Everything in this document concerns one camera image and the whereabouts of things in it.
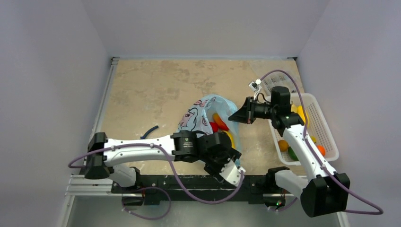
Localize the small orange fake fruit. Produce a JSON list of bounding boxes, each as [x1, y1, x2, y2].
[[278, 140, 289, 152]]

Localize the red fake pepper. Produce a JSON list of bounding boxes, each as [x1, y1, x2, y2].
[[209, 122, 219, 133]]

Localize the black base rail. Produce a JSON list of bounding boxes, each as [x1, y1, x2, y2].
[[111, 175, 294, 207]]

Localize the light blue printed plastic bag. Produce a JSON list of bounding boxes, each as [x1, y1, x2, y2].
[[177, 94, 243, 152]]

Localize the small orange fruit right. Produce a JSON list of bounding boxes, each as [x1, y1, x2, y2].
[[316, 145, 326, 157]]

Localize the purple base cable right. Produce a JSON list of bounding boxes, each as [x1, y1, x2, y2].
[[268, 195, 298, 213]]

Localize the white plastic basket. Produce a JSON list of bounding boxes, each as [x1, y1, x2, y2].
[[269, 93, 339, 166]]

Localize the yellow fake pear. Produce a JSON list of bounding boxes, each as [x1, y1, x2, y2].
[[291, 105, 298, 113]]

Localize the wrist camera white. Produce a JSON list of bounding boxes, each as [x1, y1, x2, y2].
[[219, 159, 246, 186], [248, 79, 262, 100]]

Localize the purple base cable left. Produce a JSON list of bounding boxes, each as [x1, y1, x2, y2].
[[121, 187, 172, 220]]

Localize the aluminium frame rail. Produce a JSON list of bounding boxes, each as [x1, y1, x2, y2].
[[66, 175, 113, 196]]

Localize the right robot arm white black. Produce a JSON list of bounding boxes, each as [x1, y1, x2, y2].
[[228, 86, 350, 217]]

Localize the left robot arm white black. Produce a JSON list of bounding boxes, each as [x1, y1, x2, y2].
[[84, 130, 245, 193]]

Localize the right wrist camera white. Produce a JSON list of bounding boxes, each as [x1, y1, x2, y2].
[[248, 79, 262, 100]]

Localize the green fake fruit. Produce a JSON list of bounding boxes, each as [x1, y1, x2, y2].
[[288, 147, 299, 161]]

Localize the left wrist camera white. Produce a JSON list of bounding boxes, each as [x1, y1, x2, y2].
[[219, 159, 246, 186]]

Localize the blue handled pliers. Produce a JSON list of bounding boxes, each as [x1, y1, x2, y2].
[[140, 125, 159, 140]]

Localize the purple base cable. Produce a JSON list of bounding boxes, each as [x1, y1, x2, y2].
[[268, 195, 298, 213], [121, 187, 172, 220]]

